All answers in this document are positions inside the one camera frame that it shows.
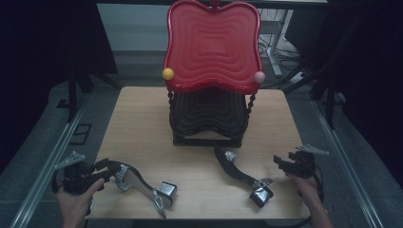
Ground red and black two-tier rack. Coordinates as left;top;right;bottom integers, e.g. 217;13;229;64
162;0;266;148

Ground dark curtain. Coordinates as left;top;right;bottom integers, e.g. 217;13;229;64
0;0;119;174
284;0;403;180

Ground black metal stand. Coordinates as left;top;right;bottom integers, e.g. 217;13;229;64
56;61;122;124
280;61;337;131

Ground person's left hand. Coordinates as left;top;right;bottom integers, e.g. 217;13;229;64
56;178;106;227

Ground white desk leg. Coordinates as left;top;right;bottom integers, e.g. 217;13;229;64
259;9;283;79

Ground black floor outlet box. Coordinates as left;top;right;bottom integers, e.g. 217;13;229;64
68;123;93;146

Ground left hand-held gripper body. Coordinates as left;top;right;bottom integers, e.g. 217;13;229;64
52;151;106;195

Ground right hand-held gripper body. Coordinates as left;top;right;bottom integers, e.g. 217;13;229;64
286;143;331;179

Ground person's right hand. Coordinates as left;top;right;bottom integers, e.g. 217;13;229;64
289;175;321;207

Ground black floor cables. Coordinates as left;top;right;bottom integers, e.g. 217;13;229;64
258;33;302;66

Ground metal floor rail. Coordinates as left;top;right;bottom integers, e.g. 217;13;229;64
311;99;386;228
9;94;90;228

